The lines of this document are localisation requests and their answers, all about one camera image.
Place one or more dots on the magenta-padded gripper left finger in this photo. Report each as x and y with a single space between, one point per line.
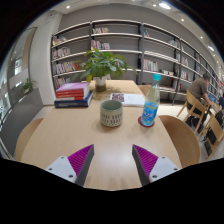
75 162

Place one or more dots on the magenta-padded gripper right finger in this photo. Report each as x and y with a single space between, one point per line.
150 163

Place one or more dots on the clear bottle with blue cap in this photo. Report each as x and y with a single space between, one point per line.
150 106

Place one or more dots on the wooden shell chair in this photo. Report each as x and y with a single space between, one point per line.
144 89
28 136
181 140

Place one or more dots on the thick blue book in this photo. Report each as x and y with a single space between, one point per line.
73 103

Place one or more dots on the grey dotted ceramic mug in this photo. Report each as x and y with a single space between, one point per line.
111 115

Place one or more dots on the red book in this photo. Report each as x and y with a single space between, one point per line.
71 94

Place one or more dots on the pink-covered book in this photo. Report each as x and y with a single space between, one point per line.
71 86

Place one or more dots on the person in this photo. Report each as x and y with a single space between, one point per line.
198 90
221 100

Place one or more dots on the green plant by window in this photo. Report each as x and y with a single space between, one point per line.
28 86

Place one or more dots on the green potted table plant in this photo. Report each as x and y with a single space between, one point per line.
100 66

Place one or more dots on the group of ceiling lights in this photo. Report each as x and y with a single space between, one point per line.
164 5

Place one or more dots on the group of wooden frame chairs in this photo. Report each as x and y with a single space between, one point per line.
196 106

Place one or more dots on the grey wall shelf unit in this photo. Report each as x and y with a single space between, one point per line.
126 41

